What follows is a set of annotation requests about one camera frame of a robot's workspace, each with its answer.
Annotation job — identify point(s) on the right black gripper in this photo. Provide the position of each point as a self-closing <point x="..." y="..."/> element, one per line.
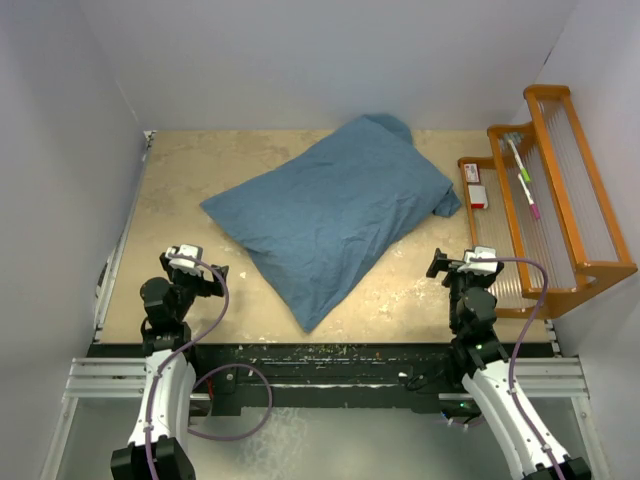
<point x="441" y="263"/>

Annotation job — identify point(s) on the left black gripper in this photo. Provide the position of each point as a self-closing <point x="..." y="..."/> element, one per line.
<point x="205" y="288"/>

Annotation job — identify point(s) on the blue pillowcase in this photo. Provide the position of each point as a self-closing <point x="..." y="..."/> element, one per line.
<point x="317" y="224"/>

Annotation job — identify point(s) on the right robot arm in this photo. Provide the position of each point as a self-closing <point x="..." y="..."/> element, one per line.
<point x="487" y="372"/>

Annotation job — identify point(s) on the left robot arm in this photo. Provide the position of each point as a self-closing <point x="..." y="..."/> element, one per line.
<point x="156" y="448"/>

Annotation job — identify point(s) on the red and white box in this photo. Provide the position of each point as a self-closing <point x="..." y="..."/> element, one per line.
<point x="478" y="196"/>

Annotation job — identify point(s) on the small red labelled card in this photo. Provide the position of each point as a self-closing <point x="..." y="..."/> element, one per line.
<point x="472" y="173"/>

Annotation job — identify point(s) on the pink capped marker pen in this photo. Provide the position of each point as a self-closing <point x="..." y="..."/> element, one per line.
<point x="530" y="200"/>

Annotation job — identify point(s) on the orange wooden tiered rack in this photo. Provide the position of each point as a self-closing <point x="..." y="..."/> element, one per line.
<point x="577" y="241"/>

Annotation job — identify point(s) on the green capped marker pen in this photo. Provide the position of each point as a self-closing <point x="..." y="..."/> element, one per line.
<point x="523" y="171"/>

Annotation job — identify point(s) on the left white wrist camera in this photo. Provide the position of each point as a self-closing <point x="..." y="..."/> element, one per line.
<point x="186" y="258"/>

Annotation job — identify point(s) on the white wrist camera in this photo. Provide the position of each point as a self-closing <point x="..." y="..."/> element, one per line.
<point x="480" y="260"/>
<point x="186" y="258"/>

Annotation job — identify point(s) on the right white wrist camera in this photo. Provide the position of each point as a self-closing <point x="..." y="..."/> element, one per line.
<point x="480" y="260"/>

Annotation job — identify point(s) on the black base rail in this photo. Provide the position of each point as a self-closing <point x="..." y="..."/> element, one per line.
<point x="405" y="376"/>

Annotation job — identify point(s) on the aluminium frame rail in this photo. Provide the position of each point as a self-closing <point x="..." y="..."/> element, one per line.
<point x="92" y="378"/>

